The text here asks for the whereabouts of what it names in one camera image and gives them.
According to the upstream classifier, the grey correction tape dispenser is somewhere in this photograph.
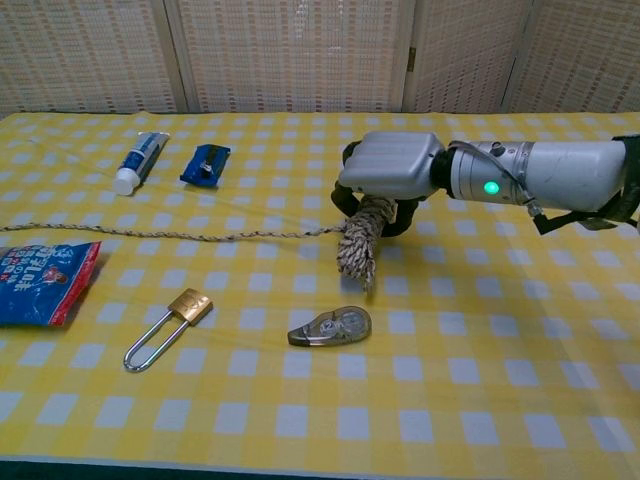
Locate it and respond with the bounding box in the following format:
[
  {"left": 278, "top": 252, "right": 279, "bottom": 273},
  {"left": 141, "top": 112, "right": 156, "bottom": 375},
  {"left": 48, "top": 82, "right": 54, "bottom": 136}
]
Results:
[{"left": 287, "top": 306, "right": 373, "bottom": 348}]

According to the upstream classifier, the beige speckled braided rope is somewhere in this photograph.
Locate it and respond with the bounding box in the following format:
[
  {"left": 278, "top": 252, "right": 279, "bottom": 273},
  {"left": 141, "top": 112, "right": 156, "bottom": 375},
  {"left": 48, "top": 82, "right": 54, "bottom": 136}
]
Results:
[{"left": 0, "top": 194, "right": 397, "bottom": 296}]

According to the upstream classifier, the woven beige folding screen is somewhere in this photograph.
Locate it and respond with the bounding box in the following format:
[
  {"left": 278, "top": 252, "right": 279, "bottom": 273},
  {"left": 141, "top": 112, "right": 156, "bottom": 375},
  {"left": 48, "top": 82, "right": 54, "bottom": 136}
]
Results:
[{"left": 0, "top": 0, "right": 640, "bottom": 119}]

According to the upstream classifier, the small blue foil packet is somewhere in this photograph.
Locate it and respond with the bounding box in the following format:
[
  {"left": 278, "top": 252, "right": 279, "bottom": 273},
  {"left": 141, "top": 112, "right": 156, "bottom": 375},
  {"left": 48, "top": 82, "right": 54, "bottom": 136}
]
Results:
[{"left": 179, "top": 144, "right": 232, "bottom": 190}]

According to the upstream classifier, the yellow white checkered tablecloth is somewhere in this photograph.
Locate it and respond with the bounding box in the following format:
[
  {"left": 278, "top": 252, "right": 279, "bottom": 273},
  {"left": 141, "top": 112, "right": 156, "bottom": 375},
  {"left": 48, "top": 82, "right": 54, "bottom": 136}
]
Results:
[{"left": 0, "top": 110, "right": 640, "bottom": 472}]

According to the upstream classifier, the red blue snack bag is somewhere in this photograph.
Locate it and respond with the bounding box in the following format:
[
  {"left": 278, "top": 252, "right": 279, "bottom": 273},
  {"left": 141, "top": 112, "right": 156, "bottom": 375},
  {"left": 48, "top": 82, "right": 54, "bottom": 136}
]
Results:
[{"left": 0, "top": 241, "right": 103, "bottom": 329}]

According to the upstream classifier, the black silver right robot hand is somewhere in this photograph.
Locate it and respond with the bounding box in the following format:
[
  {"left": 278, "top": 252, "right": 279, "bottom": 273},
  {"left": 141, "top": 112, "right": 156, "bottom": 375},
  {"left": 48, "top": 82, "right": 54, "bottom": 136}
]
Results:
[{"left": 329, "top": 131, "right": 448, "bottom": 239}]

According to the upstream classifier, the blue white toothpaste tube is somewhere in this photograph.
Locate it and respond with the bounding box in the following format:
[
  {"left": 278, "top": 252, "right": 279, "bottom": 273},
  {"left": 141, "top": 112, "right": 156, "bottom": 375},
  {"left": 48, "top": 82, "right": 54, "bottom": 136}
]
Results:
[{"left": 112, "top": 131, "right": 170, "bottom": 196}]

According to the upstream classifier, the brass long-shackle padlock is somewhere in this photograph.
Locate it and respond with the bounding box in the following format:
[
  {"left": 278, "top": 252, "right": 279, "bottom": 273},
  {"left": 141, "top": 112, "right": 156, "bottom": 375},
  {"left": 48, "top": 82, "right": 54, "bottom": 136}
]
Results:
[{"left": 123, "top": 287, "right": 215, "bottom": 374}]

